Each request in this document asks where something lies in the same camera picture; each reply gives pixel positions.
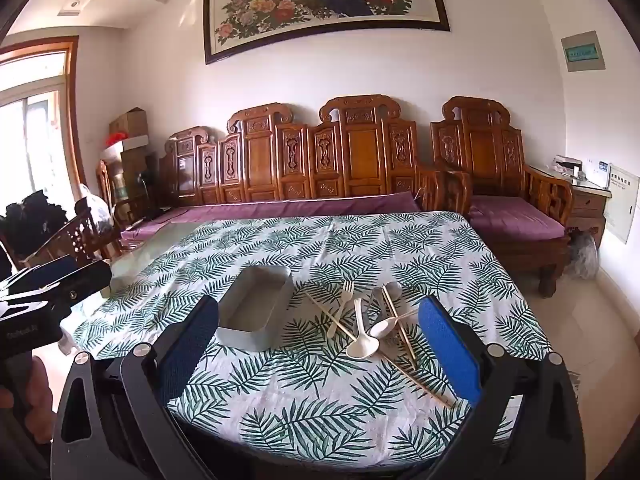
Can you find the clear plastic bag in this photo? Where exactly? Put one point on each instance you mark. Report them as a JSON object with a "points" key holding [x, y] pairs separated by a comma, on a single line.
{"points": [[97, 210]]}

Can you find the small white box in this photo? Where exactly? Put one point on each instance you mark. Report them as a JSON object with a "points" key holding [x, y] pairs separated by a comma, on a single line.
{"points": [[597, 172]]}

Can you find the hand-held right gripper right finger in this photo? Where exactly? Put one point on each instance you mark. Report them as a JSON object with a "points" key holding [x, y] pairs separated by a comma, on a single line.
{"points": [[447, 355]]}

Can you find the grey wall electrical box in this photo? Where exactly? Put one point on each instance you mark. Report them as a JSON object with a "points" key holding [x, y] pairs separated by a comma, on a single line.
{"points": [[582, 52]]}

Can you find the framed peacock flower painting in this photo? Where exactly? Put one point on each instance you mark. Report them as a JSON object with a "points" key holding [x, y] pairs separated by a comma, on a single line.
{"points": [[325, 0]]}

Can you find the black clothes pile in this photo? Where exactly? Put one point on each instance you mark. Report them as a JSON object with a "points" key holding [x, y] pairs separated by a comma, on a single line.
{"points": [[30, 220]]}

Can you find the light wooden chopstick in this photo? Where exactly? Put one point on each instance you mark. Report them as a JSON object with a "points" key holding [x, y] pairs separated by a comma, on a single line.
{"points": [[325, 312], [415, 379], [406, 335]]}

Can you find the white wall panel door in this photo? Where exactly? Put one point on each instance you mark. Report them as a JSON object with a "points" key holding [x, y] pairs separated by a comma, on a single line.
{"points": [[622, 205]]}

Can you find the white plastic fork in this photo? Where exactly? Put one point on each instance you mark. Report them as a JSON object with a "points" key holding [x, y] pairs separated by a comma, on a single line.
{"points": [[347, 292]]}

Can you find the white plastic spoon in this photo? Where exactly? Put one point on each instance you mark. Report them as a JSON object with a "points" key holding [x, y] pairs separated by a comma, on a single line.
{"points": [[381, 329], [360, 347]]}

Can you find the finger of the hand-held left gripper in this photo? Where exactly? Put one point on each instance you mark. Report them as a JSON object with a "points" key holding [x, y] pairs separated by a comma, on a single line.
{"points": [[75, 285]]}

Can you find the purple sofa cushion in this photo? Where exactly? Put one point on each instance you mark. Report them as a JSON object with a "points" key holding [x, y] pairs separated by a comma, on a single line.
{"points": [[300, 207]]}

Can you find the leaf print tablecloth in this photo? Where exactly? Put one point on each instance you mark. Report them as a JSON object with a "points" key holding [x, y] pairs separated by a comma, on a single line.
{"points": [[300, 385]]}

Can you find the grey metal tray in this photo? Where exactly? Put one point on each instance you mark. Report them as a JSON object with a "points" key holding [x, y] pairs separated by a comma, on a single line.
{"points": [[250, 337]]}

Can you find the person's left hand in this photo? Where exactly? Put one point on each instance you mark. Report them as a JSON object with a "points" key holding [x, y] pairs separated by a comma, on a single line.
{"points": [[40, 395]]}

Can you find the carved wooden armchair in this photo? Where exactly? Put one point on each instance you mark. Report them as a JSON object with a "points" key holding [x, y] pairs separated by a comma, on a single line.
{"points": [[482, 155], [107, 185]]}

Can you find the grey plastic bag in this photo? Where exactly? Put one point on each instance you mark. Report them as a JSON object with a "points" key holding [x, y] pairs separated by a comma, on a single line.
{"points": [[584, 257]]}

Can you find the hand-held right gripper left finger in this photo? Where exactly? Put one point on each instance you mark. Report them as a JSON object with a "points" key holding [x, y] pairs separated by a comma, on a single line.
{"points": [[190, 345]]}

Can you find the wooden chair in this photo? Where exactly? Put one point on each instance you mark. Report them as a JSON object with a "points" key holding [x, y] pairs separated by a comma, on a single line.
{"points": [[75, 237]]}

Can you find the purple armchair cushion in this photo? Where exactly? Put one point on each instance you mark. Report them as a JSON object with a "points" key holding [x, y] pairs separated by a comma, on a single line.
{"points": [[510, 215]]}

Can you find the ceiling light fixture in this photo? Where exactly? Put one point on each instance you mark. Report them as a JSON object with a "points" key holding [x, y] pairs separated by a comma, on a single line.
{"points": [[75, 6]]}

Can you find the wooden side table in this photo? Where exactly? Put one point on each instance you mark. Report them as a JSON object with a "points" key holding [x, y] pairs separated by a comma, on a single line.
{"points": [[587, 205]]}

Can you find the wooden framed window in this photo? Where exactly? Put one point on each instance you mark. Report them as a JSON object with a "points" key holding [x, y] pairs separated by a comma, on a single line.
{"points": [[70, 110]]}

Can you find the white device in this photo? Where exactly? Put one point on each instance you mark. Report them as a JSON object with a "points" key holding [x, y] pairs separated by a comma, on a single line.
{"points": [[567, 164]]}

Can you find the carved wooden sofa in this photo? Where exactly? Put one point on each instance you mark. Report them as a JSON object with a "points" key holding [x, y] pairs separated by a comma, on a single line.
{"points": [[260, 160]]}

